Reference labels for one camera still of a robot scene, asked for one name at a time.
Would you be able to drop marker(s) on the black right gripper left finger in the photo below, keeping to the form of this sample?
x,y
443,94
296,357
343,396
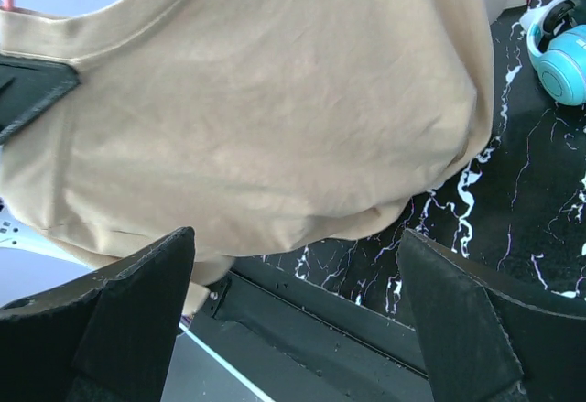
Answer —
x,y
106,336

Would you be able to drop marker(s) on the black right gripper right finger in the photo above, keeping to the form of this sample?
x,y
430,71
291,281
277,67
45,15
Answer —
x,y
485,336

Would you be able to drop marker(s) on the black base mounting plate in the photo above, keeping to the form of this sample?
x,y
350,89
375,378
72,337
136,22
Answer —
x,y
297,342

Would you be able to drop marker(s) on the teal headphones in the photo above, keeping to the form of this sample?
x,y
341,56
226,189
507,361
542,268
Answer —
x,y
556,50

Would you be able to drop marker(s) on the beige t shirt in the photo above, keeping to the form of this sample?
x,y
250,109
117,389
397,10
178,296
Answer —
x,y
265,125

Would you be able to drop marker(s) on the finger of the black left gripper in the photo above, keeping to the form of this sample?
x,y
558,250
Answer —
x,y
29,87

